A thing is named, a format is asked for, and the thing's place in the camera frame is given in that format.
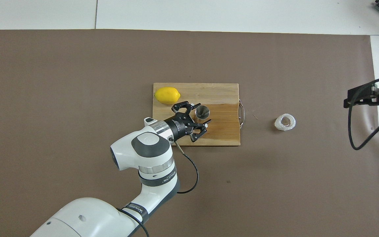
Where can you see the brown paper mat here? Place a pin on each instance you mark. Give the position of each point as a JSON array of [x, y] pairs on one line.
[[77, 82]]

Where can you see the stainless steel jigger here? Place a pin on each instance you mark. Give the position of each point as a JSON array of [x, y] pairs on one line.
[[202, 112]]

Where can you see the wooden cutting board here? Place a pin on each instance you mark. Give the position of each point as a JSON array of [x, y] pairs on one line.
[[222, 131]]

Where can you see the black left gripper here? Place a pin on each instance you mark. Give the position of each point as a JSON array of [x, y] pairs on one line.
[[179, 128]]

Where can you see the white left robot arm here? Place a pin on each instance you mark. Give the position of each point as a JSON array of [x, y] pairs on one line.
[[143, 154]]

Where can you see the yellow lemon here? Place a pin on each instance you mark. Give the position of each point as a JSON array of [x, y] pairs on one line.
[[167, 95]]

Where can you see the clear plastic cup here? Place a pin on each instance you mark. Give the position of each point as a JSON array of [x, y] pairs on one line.
[[279, 125]]

